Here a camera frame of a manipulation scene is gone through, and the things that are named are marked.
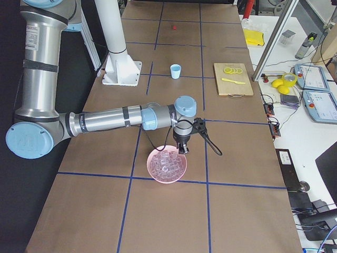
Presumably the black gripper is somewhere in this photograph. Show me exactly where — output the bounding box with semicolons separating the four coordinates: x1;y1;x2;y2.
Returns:
173;126;192;154

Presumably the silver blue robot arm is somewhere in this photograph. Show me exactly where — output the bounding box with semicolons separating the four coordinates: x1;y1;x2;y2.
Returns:
6;1;196;159

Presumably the clear ice cubes pile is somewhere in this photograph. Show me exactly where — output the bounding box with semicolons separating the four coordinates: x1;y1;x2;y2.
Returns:
149;148;185;180

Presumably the light blue cup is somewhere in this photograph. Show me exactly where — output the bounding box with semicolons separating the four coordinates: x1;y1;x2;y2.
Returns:
170;64;182;80

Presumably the pink bowl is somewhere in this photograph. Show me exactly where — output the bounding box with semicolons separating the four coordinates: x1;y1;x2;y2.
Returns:
146;144;189;184

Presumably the wooden cutting board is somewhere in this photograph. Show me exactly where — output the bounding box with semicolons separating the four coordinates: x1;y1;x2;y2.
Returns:
213;63;254;97

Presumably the yellow plastic knife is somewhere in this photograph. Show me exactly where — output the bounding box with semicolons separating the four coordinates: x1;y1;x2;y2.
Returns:
221;78;246;85

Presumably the yellow lemon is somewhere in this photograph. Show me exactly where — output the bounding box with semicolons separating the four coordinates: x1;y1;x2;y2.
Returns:
277;85;290;95
272;79;283;88

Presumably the purple notebook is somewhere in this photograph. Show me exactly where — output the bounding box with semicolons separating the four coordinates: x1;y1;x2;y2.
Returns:
280;94;301;109

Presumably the yellow tape roll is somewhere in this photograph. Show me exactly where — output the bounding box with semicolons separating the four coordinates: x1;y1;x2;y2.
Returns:
281;73;298;87

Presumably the yellow cloth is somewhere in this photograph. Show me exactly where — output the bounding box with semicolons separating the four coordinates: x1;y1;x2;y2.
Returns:
243;29;265;46

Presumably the teach pendant tablet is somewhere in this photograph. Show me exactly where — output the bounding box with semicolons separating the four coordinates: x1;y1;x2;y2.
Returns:
294;64;330;91
302;90;336;124

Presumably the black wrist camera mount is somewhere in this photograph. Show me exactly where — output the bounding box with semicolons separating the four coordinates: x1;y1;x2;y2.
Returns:
191;118;208;138

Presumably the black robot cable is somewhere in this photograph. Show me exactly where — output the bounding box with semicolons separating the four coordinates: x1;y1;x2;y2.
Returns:
131;120;223;156

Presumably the white pedestal column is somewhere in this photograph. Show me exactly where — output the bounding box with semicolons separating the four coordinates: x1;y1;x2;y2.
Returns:
95;0;142;86

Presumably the aluminium frame post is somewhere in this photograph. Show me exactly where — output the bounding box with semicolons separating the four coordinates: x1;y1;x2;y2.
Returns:
252;0;299;82

